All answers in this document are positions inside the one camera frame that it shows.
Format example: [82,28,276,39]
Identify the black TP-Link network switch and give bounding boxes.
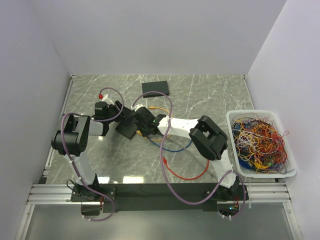
[115,113,138,140]

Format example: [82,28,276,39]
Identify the aluminium rail frame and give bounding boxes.
[24,74,294,240]

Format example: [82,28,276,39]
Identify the yellow ethernet cable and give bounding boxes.
[136,105,173,143]

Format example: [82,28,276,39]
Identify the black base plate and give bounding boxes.
[70,183,244,212]

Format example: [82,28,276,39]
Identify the black Mercury network switch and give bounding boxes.
[141,81,170,98]

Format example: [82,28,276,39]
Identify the white plastic basket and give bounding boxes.
[226,109,297,179]

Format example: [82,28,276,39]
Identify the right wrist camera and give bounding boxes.
[131,104,144,111]

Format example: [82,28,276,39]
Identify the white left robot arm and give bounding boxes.
[51,100,133,201]

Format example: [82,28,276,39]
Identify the red ethernet cable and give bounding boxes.
[162,156,210,181]

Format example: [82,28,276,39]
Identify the grey ethernet cable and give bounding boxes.
[169,138,216,179]

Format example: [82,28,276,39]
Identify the blue ethernet cable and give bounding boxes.
[147,136,193,153]

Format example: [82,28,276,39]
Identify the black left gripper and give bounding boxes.
[105,100,132,123]

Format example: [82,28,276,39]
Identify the tangled colourful wires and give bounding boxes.
[230,112,296,176]

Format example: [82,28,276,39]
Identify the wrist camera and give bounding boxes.
[98,93,114,105]
[131,104,144,111]

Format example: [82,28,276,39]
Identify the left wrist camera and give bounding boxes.
[98,93,114,105]

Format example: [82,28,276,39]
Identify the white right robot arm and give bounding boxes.
[133,105,239,200]

